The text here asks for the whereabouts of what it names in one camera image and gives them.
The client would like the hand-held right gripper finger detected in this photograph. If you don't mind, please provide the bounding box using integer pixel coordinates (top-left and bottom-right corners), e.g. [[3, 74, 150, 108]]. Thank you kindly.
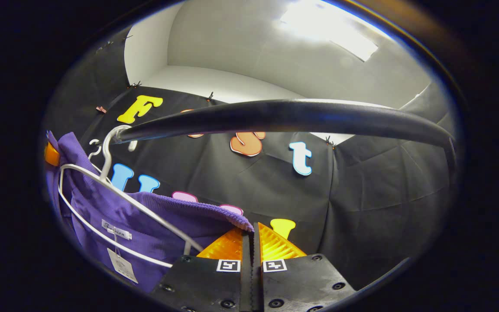
[[253, 222, 357, 312], [149, 227, 253, 312]]

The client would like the purple corduroy shirt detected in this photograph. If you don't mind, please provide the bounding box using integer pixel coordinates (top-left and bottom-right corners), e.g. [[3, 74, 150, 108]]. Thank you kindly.
[[45, 131, 254, 293]]

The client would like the white plastic clothes hanger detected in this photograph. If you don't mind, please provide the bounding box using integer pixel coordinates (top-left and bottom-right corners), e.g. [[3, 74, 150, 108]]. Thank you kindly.
[[58, 125, 204, 268], [88, 139, 103, 162]]

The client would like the black metal clothes rack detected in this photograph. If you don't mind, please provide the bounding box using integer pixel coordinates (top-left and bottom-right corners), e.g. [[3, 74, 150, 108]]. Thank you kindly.
[[113, 99, 459, 195]]

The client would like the black backdrop cloth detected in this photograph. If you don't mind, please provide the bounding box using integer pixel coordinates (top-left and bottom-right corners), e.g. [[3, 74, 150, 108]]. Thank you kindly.
[[42, 26, 460, 291]]

